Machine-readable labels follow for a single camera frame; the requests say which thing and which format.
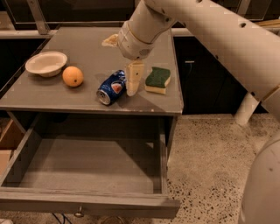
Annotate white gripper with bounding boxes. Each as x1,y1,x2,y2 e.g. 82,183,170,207
101,21,154,96

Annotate blue pepsi can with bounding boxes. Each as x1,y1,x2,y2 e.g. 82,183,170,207
96,70,126,105

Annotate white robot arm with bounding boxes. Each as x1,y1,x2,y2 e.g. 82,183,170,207
103,0,280,224

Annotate grey open top drawer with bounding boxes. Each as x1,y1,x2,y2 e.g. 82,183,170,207
0,113,180,219

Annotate metal drawer knob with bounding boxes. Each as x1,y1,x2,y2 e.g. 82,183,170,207
74,206,84,218

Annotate green yellow sponge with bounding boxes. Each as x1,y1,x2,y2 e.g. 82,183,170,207
144,66,171,95

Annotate orange fruit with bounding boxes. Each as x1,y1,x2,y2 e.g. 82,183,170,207
62,66,84,88

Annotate grey cabinet counter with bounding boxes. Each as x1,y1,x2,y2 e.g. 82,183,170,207
0,27,183,116

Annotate white paper bowl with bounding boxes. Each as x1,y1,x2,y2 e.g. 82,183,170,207
25,52,67,78

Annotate glass railing with metal posts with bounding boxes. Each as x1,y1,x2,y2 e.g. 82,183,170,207
0,0,280,30

